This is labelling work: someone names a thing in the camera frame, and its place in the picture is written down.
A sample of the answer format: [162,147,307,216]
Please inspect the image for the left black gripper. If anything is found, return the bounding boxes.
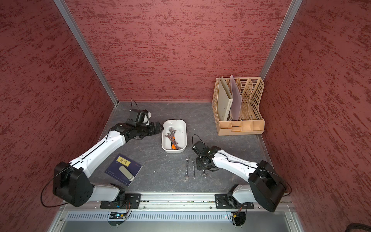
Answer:
[136,122,164,137]

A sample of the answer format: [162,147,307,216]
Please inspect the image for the small silver wrench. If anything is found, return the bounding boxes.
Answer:
[192,159,196,179]

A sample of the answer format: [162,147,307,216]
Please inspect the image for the long silver combination wrench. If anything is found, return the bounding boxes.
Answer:
[184,157,190,182]

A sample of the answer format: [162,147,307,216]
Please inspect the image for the white plastic storage box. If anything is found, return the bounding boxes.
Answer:
[161,119,187,154]

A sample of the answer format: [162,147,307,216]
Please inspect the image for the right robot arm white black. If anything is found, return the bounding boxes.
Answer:
[192,141,288,212]

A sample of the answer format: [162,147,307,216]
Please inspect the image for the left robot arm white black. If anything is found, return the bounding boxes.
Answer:
[52,122,164,208]

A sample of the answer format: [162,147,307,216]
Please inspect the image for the dark blue book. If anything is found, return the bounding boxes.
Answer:
[105,154,143,187]

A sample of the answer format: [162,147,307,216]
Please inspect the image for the beige plastic file organizer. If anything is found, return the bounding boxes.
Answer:
[212,77,265,136]

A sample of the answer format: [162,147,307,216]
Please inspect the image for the beige file folder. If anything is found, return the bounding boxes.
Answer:
[217,77,233,121]

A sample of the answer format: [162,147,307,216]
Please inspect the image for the purple file folder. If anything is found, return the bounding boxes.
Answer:
[230,75,242,120]

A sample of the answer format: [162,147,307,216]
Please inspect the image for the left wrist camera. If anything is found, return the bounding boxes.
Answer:
[126,109,151,127]

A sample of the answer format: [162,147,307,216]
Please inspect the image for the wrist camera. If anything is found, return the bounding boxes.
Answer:
[126,109,151,127]
[192,141,210,159]

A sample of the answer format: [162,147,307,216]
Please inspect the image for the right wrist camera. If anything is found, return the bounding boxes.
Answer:
[192,141,210,159]

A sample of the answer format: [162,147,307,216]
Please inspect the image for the adjustable wrench orange handle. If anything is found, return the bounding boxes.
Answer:
[168,127,180,150]

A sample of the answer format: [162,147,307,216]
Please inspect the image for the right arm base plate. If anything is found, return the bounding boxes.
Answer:
[214,194,254,210]

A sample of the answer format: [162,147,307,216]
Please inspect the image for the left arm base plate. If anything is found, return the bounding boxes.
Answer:
[100,193,142,210]

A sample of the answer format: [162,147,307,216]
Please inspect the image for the aluminium front rail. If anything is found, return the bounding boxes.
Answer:
[59,192,296,212]

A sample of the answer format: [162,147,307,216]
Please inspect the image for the left aluminium corner post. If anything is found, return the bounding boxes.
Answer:
[54,0,119,107]

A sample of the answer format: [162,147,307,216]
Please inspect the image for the aluminium corner post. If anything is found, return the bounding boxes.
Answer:
[260,0,302,80]
[54,0,119,107]

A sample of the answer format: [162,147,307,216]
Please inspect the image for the right aluminium corner post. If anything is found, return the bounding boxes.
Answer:
[260,0,302,80]

